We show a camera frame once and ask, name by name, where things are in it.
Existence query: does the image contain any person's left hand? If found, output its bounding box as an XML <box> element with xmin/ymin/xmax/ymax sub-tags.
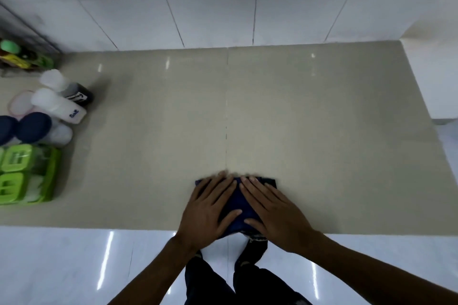
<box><xmin>177</xmin><ymin>171</ymin><xmax>243</xmax><ymax>254</ymax></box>

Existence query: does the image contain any person's right hand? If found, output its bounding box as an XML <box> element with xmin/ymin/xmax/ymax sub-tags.
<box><xmin>239</xmin><ymin>175</ymin><xmax>320</xmax><ymax>255</ymax></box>

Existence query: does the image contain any dark blue cloth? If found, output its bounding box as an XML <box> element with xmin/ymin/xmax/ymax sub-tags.
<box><xmin>195</xmin><ymin>175</ymin><xmax>278</xmax><ymax>239</ymax></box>

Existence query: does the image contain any person's right forearm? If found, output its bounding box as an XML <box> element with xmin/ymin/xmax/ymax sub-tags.
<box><xmin>302</xmin><ymin>231</ymin><xmax>458</xmax><ymax>305</ymax></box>

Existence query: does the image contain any person's left forearm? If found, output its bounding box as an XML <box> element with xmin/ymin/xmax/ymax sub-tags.
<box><xmin>107</xmin><ymin>235</ymin><xmax>197</xmax><ymax>305</ymax></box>

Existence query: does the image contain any person's right leg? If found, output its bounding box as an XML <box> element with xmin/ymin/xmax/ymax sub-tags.
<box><xmin>233</xmin><ymin>236</ymin><xmax>312</xmax><ymax>305</ymax></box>

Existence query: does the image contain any person's leg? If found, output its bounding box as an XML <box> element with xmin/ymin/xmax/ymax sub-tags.
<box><xmin>184</xmin><ymin>250</ymin><xmax>237</xmax><ymax>305</ymax></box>
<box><xmin>233</xmin><ymin>236</ymin><xmax>312</xmax><ymax>305</ymax></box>

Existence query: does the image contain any person's left leg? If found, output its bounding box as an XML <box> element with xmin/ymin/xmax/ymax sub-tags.
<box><xmin>184</xmin><ymin>250</ymin><xmax>237</xmax><ymax>305</ymax></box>

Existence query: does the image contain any black shaker bottle white cap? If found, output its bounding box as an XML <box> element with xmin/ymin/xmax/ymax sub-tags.
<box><xmin>39</xmin><ymin>69</ymin><xmax>94</xmax><ymax>107</ymax></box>

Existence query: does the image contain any green lidded container set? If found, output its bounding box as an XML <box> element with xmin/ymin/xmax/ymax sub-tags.
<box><xmin>0</xmin><ymin>143</ymin><xmax>61</xmax><ymax>206</ymax></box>

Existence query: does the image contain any clear jar dark blue lid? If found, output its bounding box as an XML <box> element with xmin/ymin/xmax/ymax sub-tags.
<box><xmin>0</xmin><ymin>115</ymin><xmax>19</xmax><ymax>147</ymax></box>
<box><xmin>16</xmin><ymin>112</ymin><xmax>73</xmax><ymax>148</ymax></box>

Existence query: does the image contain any pink-rimmed clear container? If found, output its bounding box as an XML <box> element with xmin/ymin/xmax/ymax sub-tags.
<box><xmin>7</xmin><ymin>90</ymin><xmax>37</xmax><ymax>118</ymax></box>

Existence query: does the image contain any green packet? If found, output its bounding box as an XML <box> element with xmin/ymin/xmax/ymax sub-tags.
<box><xmin>31</xmin><ymin>54</ymin><xmax>55</xmax><ymax>70</ymax></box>

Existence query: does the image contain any yellow packet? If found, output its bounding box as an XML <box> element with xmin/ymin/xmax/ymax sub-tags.
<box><xmin>0</xmin><ymin>53</ymin><xmax>32</xmax><ymax>70</ymax></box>

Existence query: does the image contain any green capped bottle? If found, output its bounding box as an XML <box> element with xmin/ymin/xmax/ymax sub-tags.
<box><xmin>0</xmin><ymin>40</ymin><xmax>22</xmax><ymax>55</ymax></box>

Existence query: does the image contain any dark wire rack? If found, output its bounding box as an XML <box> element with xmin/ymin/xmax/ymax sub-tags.
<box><xmin>0</xmin><ymin>3</ymin><xmax>62</xmax><ymax>78</ymax></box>

